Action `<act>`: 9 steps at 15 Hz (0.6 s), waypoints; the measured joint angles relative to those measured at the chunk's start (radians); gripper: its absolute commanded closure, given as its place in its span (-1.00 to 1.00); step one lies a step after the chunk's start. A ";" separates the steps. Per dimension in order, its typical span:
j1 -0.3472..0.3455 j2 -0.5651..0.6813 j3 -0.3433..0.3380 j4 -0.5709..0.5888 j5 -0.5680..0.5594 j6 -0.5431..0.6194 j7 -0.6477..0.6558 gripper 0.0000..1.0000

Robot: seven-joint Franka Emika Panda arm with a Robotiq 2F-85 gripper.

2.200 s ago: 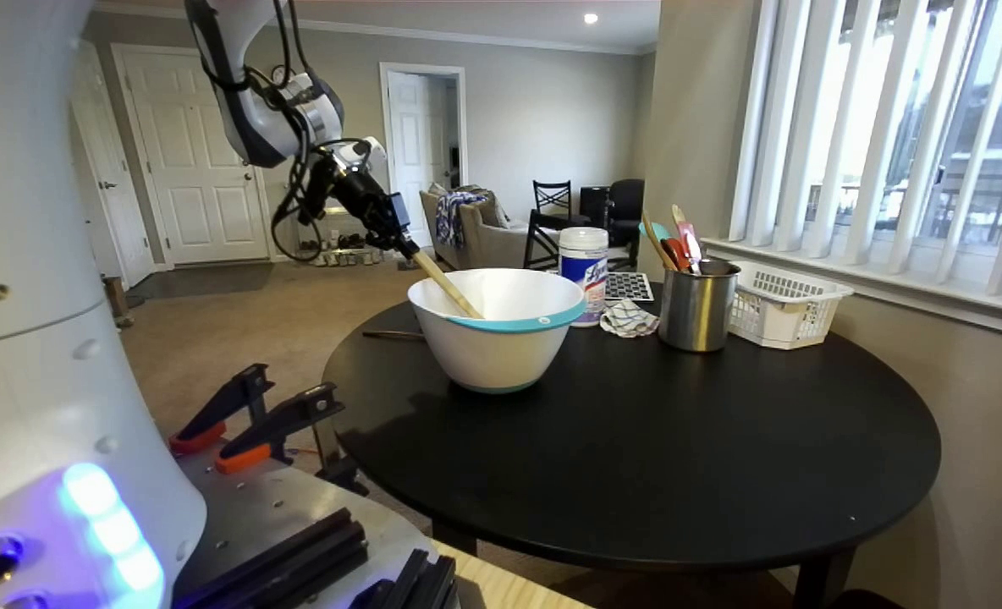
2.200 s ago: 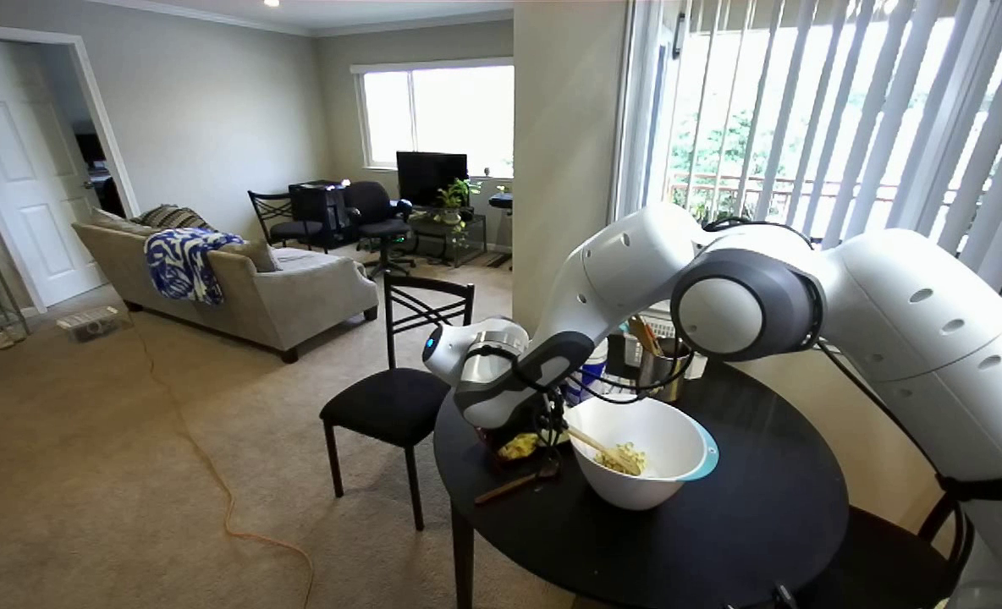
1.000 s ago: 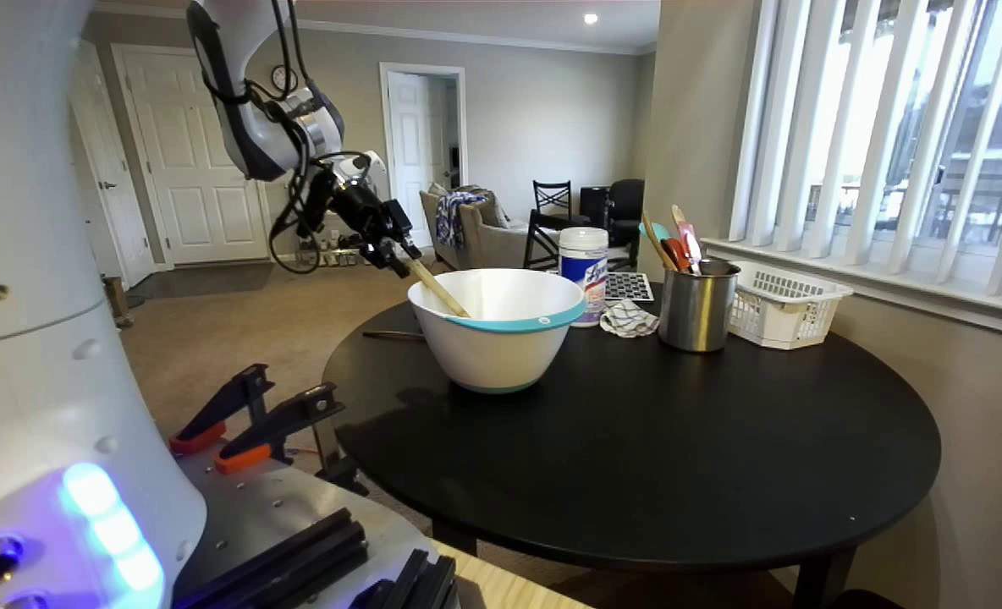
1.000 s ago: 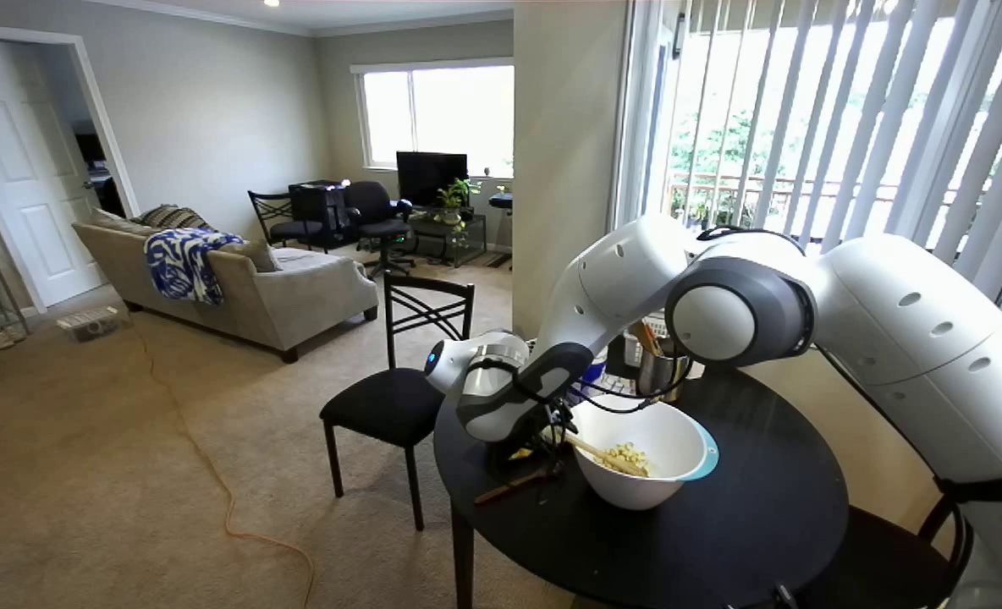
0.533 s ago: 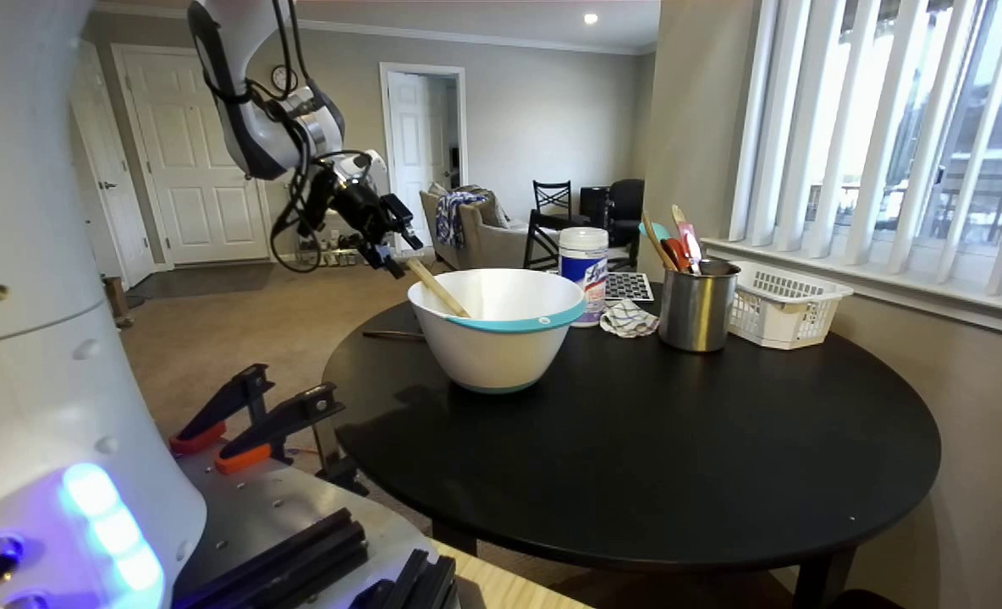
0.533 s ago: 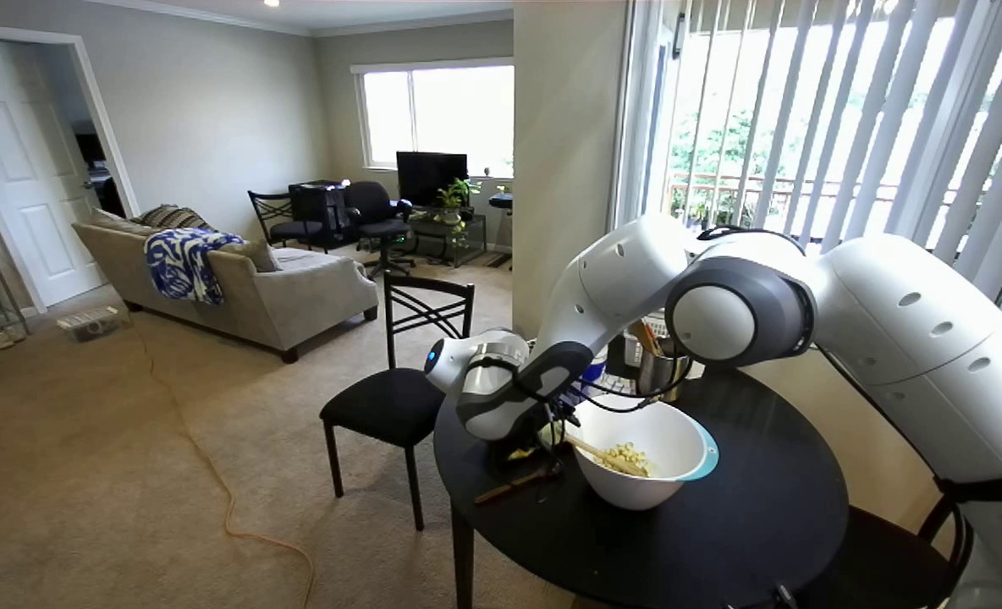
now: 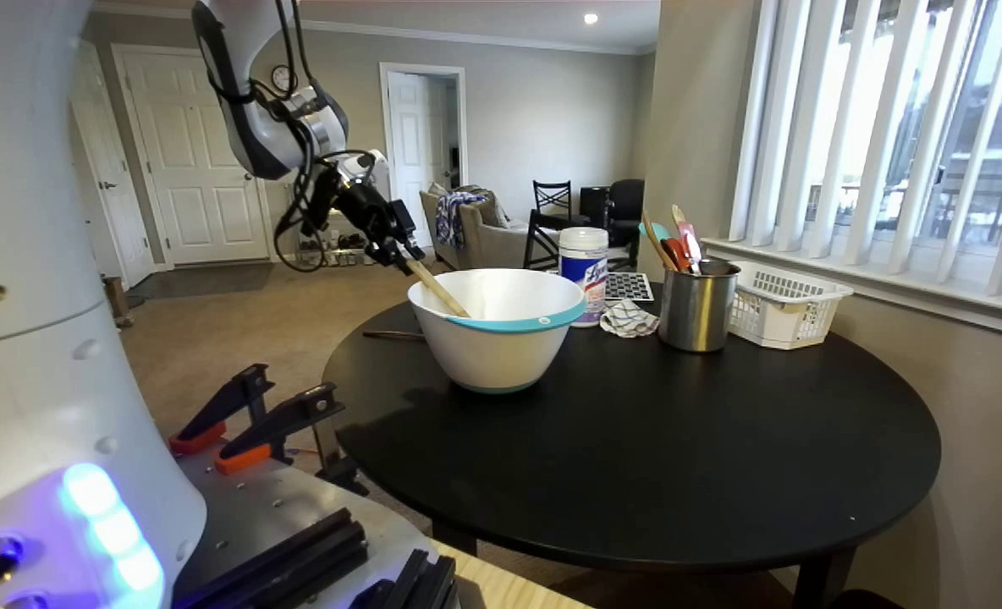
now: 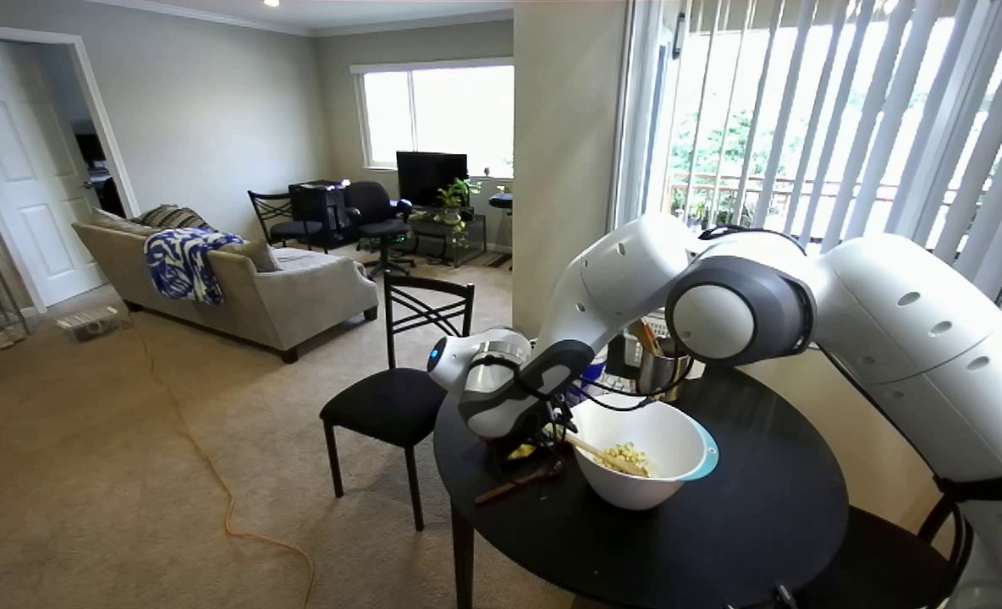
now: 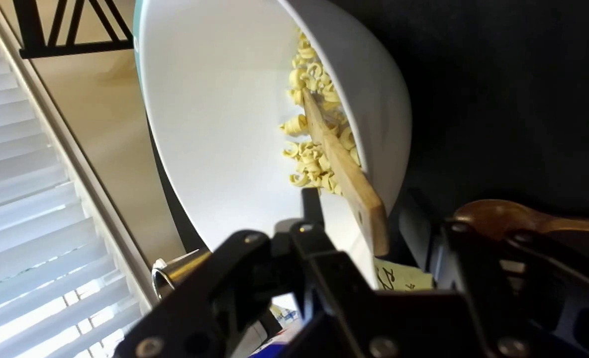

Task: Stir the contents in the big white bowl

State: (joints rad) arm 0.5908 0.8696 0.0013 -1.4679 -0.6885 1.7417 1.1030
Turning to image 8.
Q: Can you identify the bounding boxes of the dry pasta pieces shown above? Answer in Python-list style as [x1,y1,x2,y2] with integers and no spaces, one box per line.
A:
[600,441,654,480]

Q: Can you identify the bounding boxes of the orange floor cable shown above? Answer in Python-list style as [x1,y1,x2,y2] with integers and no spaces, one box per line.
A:
[140,333,320,609]

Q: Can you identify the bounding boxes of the round black table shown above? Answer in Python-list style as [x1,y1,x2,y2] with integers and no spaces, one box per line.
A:
[431,364,852,609]

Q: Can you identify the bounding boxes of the open white room door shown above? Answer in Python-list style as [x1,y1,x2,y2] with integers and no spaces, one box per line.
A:
[0,36,106,312]

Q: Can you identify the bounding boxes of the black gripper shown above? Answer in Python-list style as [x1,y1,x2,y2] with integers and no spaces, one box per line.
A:
[525,386,585,453]

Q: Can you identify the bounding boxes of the green potted plant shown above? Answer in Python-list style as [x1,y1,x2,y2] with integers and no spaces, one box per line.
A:
[434,177,481,232]

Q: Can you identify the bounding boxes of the black dining chair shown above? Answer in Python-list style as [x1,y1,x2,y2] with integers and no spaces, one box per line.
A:
[320,271,477,534]

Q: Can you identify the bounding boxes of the steel utensil holder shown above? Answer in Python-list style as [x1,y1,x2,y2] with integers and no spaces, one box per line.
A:
[622,324,699,399]

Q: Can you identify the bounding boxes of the black office chair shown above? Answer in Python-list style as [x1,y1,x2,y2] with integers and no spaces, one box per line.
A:
[347,179,416,282]

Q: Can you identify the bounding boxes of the big white bowl teal rim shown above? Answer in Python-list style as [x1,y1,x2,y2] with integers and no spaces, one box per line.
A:
[567,395,721,513]

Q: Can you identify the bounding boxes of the beige sofa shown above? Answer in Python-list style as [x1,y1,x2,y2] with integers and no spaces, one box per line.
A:
[71,198,384,364]

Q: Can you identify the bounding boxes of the white vertical blinds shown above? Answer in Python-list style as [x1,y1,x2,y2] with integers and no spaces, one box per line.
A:
[615,0,1002,331]

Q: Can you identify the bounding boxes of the black chair beside robot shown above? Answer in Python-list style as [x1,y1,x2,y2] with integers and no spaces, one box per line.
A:
[799,465,980,609]

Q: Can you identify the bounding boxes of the dark brown wooden spoon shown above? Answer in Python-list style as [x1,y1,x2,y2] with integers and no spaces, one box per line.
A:
[470,459,567,506]

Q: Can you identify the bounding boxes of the black wooden armchair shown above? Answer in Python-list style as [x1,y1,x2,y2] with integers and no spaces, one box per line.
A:
[244,187,324,251]

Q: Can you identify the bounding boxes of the black flat screen monitor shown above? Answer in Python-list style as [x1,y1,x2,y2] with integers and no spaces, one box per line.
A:
[393,150,470,208]

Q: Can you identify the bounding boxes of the blue white blanket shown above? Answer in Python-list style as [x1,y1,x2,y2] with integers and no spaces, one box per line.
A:
[143,222,244,307]

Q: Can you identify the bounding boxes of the living room window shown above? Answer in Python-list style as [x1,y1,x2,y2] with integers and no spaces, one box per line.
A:
[348,59,518,179]

